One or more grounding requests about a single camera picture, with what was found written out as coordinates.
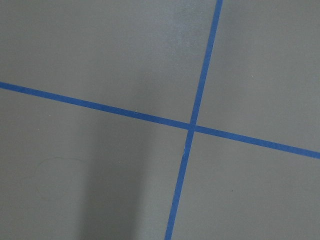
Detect blue tape grid lines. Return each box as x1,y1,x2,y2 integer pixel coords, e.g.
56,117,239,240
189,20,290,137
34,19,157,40
0,0,320,240

